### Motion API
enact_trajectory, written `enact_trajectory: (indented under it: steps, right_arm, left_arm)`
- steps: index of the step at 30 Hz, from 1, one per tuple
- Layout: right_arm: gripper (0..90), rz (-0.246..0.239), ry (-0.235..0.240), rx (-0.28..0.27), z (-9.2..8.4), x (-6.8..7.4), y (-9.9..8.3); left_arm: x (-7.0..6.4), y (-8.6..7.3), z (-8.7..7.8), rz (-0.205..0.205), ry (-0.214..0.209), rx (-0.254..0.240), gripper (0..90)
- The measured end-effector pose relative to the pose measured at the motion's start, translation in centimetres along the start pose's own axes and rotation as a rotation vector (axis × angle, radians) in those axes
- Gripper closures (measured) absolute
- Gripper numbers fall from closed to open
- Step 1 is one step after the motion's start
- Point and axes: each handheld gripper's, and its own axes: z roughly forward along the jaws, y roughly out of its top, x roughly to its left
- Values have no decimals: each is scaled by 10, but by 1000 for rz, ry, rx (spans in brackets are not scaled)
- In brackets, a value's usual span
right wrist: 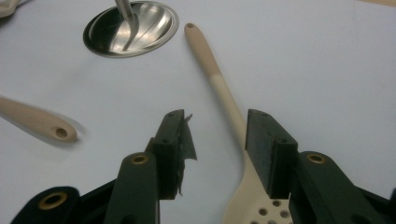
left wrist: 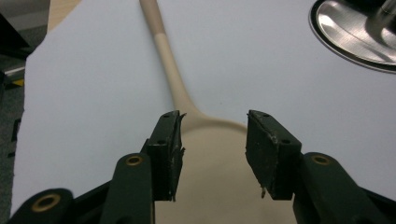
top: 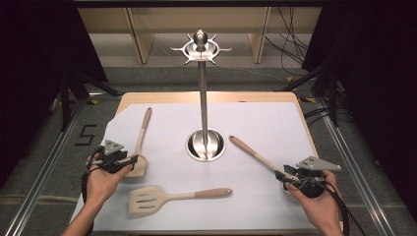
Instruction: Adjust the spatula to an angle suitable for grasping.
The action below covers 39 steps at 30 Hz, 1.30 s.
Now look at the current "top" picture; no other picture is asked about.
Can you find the black curtain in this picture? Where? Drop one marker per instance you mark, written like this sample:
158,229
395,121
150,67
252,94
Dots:
377,65
32,65

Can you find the metal utensil stand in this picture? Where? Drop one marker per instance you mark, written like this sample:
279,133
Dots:
203,98

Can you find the beige silicone spoon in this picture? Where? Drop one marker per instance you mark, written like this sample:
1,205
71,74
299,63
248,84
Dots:
144,128

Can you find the light wooden shelf unit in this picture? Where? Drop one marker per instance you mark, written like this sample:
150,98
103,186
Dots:
229,19

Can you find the person's right hand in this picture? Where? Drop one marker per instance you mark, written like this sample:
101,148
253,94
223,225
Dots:
323,206

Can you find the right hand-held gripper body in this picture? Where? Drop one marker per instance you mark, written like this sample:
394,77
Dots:
314,165

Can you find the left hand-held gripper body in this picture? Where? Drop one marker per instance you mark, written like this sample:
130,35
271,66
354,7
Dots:
113,154

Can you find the aluminium floor rail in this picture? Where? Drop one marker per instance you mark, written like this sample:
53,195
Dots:
354,164
48,160

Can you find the white paper sheet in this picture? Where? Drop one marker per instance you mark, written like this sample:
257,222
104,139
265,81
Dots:
262,131

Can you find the black tripod stand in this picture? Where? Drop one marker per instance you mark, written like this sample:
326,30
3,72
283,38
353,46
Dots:
332,98
65,98

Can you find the person's left hand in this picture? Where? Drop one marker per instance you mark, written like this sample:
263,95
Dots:
100,185

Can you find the beige slotted silicone turner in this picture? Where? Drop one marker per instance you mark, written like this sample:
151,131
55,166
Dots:
183,196

